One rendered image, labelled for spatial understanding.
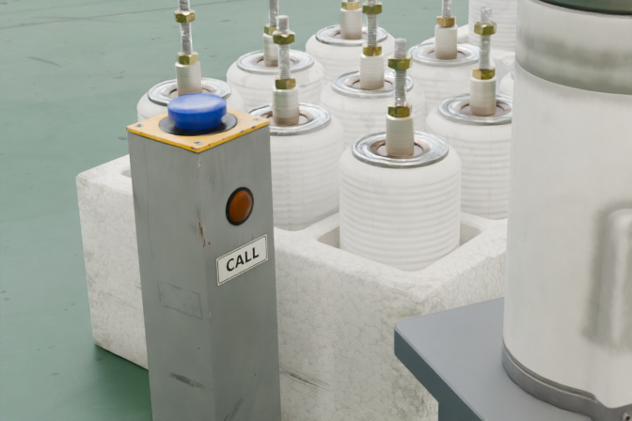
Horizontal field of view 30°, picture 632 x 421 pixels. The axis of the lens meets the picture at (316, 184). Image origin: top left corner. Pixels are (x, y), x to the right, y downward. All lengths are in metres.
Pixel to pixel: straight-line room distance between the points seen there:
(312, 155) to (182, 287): 0.20
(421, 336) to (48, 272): 0.82
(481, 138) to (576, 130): 0.51
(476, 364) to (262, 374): 0.35
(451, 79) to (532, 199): 0.65
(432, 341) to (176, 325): 0.32
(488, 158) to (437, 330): 0.42
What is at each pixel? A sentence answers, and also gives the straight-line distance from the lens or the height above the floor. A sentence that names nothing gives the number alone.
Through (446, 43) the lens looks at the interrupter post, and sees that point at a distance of 1.15.
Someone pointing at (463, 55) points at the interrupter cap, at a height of 0.25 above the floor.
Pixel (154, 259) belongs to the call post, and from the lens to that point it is 0.83.
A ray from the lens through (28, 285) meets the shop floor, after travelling 1.31.
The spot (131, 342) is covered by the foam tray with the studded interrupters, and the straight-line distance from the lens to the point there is 1.13.
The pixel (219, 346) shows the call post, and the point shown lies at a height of 0.17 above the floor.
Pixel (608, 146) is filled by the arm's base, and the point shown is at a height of 0.42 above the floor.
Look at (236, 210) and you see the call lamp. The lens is 0.79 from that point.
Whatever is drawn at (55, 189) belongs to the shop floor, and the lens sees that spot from 1.55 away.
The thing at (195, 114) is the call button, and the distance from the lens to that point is 0.78.
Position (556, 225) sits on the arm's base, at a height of 0.38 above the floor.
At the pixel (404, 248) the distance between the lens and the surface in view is 0.90.
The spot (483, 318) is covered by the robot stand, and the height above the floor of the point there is 0.30.
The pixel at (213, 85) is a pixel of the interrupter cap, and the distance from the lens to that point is 1.08.
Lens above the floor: 0.58
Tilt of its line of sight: 23 degrees down
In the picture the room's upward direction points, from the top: 1 degrees counter-clockwise
